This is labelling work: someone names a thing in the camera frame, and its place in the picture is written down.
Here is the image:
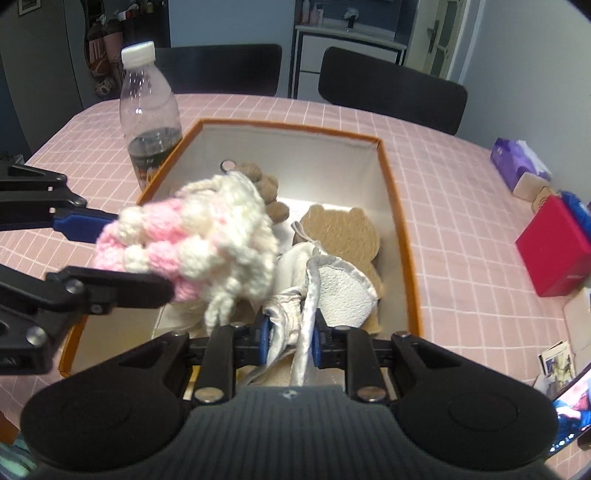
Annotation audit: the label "white cabinet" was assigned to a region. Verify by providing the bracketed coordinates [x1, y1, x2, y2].
[288, 25, 408, 100]

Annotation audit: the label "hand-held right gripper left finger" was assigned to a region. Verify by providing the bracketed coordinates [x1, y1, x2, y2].
[115, 315, 271, 404]

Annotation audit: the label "black chair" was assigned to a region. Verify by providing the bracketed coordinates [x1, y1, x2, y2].
[152, 44, 283, 97]
[318, 46, 468, 136]

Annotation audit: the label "white glazed door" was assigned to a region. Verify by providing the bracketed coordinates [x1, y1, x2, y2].
[409, 0, 481, 86]

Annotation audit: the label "beige block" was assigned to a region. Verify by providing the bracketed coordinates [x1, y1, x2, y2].
[514, 173, 550, 200]

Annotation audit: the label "orange-rimmed cardboard box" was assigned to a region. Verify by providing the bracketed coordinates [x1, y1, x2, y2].
[58, 119, 426, 379]

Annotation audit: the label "teal striped cloth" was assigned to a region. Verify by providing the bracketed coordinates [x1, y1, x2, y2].
[0, 434, 38, 480]

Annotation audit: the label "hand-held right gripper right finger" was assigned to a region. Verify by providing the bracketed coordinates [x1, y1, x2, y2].
[314, 318, 467, 403]

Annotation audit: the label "pink and white knitted toy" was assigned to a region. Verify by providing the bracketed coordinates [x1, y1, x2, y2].
[92, 172, 280, 340]

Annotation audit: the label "small beige perforated box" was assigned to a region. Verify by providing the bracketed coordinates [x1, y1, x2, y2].
[531, 185, 562, 214]

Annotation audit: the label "clear bottle with white cap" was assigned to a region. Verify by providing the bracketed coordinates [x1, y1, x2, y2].
[119, 41, 183, 192]

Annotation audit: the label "smartphone with lit screen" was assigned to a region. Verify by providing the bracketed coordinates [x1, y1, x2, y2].
[549, 362, 591, 459]

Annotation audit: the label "brown plush toy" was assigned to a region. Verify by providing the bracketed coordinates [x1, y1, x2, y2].
[221, 159, 291, 223]

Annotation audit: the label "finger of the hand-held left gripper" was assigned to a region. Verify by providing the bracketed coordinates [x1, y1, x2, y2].
[0, 265, 174, 374]
[0, 161, 118, 243]

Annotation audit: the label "printed photo cards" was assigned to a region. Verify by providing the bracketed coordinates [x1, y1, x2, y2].
[538, 340, 576, 387]

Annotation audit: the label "blue packet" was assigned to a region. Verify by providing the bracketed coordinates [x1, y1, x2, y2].
[561, 191, 591, 232]

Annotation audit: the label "red box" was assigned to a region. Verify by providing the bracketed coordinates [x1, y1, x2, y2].
[516, 195, 591, 297]

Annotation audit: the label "purple tissue pack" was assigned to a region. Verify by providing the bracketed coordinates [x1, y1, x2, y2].
[490, 137, 552, 192]

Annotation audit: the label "white card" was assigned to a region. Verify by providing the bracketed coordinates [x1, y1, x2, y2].
[564, 288, 591, 352]

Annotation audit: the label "pink checked tablecloth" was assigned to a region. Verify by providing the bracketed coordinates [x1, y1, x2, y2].
[0, 93, 591, 462]

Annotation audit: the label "hanging bags and balls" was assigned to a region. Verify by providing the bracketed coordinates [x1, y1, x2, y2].
[84, 0, 127, 100]

